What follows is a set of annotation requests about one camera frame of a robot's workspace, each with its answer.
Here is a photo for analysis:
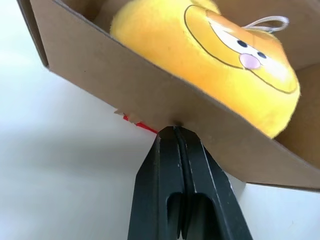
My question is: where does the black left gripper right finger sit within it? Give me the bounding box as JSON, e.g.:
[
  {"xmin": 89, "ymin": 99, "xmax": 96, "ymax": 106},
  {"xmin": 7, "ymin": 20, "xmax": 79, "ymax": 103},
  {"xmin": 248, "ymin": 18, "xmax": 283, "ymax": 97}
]
[{"xmin": 174, "ymin": 126, "xmax": 249, "ymax": 240}]

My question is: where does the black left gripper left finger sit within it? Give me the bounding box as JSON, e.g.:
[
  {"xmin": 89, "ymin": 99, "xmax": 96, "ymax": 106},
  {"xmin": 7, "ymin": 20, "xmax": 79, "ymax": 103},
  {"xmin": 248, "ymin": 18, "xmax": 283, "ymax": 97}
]
[{"xmin": 127, "ymin": 126, "xmax": 186, "ymax": 240}]

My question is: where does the brown cardboard box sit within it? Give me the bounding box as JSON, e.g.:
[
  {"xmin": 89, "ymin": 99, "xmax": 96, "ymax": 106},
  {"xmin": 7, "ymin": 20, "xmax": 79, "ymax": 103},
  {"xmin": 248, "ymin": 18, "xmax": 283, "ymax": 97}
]
[{"xmin": 16, "ymin": 0, "xmax": 320, "ymax": 193}]

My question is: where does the red tape strip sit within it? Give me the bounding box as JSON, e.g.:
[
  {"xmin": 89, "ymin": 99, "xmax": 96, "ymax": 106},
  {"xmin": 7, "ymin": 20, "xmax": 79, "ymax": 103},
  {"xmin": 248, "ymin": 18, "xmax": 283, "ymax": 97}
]
[{"xmin": 122, "ymin": 113, "xmax": 160, "ymax": 135}]

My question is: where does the yellow plush face toy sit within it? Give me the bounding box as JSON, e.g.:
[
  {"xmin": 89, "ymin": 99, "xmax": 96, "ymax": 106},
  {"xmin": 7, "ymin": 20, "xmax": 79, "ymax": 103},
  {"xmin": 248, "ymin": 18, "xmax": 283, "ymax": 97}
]
[{"xmin": 108, "ymin": 0, "xmax": 301, "ymax": 140}]

